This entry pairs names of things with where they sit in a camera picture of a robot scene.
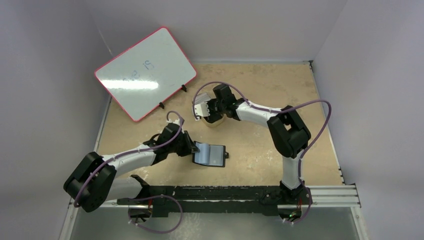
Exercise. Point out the pink framed whiteboard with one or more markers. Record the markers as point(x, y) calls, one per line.
point(145, 75)

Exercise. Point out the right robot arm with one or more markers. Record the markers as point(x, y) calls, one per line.
point(288, 131)

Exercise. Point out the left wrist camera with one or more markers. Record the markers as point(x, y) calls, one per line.
point(179, 122)

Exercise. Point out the stack of credit cards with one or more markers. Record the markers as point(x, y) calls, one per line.
point(201, 98)

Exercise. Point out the black leather card holder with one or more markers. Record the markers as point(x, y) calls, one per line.
point(210, 155)

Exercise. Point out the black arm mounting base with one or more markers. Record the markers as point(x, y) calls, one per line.
point(263, 199)

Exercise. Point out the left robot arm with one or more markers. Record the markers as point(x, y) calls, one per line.
point(90, 184)

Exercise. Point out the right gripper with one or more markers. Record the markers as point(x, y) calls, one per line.
point(213, 110)

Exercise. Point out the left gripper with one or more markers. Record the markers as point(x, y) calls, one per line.
point(189, 147)

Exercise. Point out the beige plastic tray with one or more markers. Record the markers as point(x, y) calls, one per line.
point(213, 124)

